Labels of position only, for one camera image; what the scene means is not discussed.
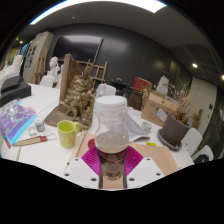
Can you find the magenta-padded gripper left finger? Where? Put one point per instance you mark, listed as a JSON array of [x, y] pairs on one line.
[[78, 171]]

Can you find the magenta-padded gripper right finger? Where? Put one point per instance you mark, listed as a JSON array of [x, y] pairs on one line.
[[148, 171]]

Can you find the clear white-capped drink bottle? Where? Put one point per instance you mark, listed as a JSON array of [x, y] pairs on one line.
[[111, 140]]

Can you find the small yellow tag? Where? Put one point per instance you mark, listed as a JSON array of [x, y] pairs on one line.
[[151, 144]]

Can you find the flat round red coaster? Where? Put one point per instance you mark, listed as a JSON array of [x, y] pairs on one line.
[[91, 144]]

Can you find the yellow-green mug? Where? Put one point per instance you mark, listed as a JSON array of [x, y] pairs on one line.
[[66, 135]]

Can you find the small glass jar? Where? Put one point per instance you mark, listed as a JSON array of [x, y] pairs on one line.
[[146, 126]]

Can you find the grey newspaper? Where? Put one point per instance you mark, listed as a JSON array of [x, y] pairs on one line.
[[135, 128]]

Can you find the white chair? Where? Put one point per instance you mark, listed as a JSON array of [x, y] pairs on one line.
[[108, 90], [206, 151], [192, 140], [46, 81]]

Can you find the wooden scraper with red band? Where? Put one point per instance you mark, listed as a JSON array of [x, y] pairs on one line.
[[31, 140]]

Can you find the small white-lidded paint jar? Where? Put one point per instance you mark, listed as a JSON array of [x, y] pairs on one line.
[[39, 125]]

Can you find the thin wooden stick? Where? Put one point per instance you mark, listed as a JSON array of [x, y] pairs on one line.
[[18, 154]]

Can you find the brown cardboard box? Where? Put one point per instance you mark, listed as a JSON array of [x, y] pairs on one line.
[[155, 108]]

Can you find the golden sculpture on wooden base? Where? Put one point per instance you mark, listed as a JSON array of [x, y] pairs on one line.
[[78, 100]]

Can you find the white plaster figure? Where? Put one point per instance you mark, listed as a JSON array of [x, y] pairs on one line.
[[162, 85]]

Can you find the red box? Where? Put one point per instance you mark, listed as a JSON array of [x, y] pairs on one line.
[[140, 84]]

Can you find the black flat box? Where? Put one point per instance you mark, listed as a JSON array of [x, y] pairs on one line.
[[10, 84], [16, 95]]

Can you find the wooden easel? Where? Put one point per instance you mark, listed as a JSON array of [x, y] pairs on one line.
[[100, 71], [40, 66]]

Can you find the white plaster bust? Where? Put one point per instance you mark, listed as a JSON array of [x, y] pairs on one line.
[[54, 66]]

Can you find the beige cabinet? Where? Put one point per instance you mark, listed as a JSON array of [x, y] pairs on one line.
[[35, 53]]

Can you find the long ceiling light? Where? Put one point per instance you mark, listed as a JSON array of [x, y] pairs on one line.
[[100, 4]]

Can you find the black wall screen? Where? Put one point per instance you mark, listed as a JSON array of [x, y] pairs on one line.
[[78, 48]]

